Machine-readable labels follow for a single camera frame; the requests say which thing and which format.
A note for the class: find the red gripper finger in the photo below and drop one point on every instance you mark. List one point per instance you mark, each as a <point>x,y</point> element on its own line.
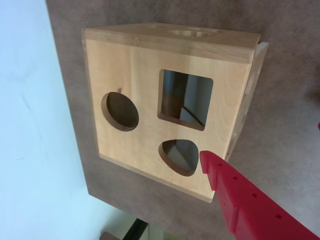
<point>250,207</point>

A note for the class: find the wooden shape sorter box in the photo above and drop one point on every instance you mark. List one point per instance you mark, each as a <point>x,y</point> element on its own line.
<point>140,75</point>

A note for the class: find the black vertical post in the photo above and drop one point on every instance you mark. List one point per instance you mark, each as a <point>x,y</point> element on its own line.
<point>136,228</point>

